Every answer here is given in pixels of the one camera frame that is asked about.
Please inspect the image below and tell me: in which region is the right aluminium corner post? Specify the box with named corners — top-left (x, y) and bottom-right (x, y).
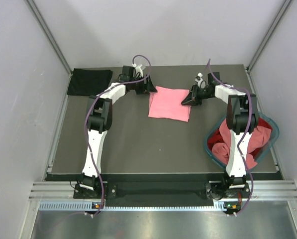
top-left (246, 0), bottom-right (293, 72)

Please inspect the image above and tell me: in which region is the aluminium frame rail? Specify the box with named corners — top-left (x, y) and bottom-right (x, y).
top-left (29, 180), bottom-right (297, 201)

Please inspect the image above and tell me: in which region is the slotted grey cable duct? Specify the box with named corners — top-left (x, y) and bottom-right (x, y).
top-left (39, 201), bottom-right (228, 212)

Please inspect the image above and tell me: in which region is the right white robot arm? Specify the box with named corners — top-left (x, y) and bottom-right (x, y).
top-left (181, 72), bottom-right (258, 197)

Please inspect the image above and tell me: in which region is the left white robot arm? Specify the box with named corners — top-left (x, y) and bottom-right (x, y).
top-left (76, 63), bottom-right (157, 198)

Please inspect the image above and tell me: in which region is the teal laundry basket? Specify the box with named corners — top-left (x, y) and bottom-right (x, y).
top-left (203, 112), bottom-right (279, 169)

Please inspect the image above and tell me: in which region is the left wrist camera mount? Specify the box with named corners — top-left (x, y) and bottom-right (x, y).
top-left (132, 63), bottom-right (145, 79)

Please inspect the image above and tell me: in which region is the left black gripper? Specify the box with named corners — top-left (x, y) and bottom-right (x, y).
top-left (130, 74), bottom-right (157, 95)

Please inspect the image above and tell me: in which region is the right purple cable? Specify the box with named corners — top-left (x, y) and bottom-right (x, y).
top-left (206, 59), bottom-right (254, 216)

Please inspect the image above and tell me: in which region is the aluminium corner post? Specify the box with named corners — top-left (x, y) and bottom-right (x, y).
top-left (246, 0), bottom-right (293, 72)
top-left (24, 0), bottom-right (72, 74)

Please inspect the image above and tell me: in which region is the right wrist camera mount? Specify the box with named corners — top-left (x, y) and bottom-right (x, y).
top-left (195, 73), bottom-right (206, 89)

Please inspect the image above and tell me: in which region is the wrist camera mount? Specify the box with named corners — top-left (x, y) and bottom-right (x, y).
top-left (195, 73), bottom-right (206, 89)
top-left (132, 63), bottom-right (145, 79)

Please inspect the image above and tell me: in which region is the red shirt in basket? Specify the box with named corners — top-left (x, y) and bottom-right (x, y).
top-left (206, 118), bottom-right (273, 152)

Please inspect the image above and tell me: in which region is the purple cable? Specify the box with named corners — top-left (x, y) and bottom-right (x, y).
top-left (206, 59), bottom-right (254, 216)
top-left (85, 54), bottom-right (152, 215)

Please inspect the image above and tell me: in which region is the folded black t shirt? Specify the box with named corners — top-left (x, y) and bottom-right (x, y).
top-left (67, 68), bottom-right (113, 97)

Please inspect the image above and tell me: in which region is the left aluminium corner post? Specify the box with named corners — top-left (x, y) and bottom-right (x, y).
top-left (24, 0), bottom-right (72, 74)

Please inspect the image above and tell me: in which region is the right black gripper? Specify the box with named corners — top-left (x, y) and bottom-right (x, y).
top-left (181, 84), bottom-right (213, 106)

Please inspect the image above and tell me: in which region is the pink shirt in basket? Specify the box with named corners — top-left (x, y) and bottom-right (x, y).
top-left (207, 118), bottom-right (272, 169)

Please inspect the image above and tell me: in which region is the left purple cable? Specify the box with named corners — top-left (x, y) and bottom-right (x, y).
top-left (85, 54), bottom-right (152, 215)

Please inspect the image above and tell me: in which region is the pink t shirt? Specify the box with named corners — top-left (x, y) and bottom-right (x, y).
top-left (148, 86), bottom-right (191, 122)

